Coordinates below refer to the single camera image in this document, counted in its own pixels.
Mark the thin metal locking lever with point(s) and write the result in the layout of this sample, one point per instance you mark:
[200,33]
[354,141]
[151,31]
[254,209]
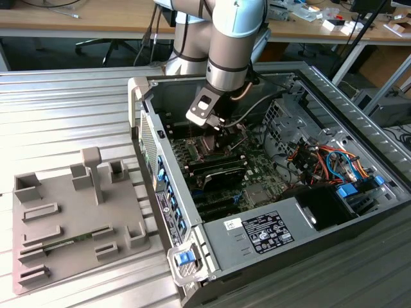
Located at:
[191,134]

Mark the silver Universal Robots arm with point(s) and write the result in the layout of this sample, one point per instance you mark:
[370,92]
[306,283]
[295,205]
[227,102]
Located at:
[231,48]

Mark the black CPU socket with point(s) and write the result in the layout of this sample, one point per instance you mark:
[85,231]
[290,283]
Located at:
[194,149]

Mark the grey perforated drive cage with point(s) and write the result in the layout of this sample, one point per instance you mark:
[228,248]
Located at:
[289,128]

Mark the green motherboard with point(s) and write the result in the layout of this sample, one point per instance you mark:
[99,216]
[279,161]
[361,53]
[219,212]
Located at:
[257,170]

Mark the black graphics card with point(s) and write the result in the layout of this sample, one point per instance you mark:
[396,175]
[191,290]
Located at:
[224,181]

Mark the grey open PC case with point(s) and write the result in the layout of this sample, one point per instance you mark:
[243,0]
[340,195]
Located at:
[178,173]

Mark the grey chipset heatsink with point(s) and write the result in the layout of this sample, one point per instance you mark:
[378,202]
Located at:
[258,195]

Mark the black plastic air shroud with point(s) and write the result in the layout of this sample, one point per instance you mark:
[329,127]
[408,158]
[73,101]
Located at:
[321,199]

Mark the black rating label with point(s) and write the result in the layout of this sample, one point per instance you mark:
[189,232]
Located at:
[268,232]

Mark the small white box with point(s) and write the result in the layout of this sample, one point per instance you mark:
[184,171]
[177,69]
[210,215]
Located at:
[328,25]
[346,29]

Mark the grey power supply unit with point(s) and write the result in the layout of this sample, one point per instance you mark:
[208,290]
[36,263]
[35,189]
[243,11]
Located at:
[224,244]

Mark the black office chair base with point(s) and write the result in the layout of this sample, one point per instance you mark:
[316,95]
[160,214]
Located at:
[109,45]

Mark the black slanted pole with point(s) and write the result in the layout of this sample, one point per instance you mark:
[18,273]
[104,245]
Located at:
[353,45]

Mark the blue disk carrier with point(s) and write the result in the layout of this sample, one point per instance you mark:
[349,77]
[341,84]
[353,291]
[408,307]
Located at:
[346,191]

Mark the blue case latch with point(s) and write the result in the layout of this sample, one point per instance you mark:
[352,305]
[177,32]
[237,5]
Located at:
[184,258]

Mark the grey desktop computer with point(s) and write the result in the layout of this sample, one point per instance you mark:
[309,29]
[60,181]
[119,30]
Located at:
[390,107]

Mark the wooden desk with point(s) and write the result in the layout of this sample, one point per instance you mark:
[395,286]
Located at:
[96,16]

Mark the blue plastic clip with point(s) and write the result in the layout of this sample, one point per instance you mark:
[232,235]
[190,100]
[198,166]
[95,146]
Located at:
[379,180]

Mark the grey parts rack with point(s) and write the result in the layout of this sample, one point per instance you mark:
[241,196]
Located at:
[80,208]

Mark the brown cardboard box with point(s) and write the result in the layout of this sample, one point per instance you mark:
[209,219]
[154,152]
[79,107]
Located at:
[403,29]

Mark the green RAM stick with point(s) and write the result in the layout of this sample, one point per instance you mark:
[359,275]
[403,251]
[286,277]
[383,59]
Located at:
[69,242]

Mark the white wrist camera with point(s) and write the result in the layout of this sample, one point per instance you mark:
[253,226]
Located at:
[197,118]

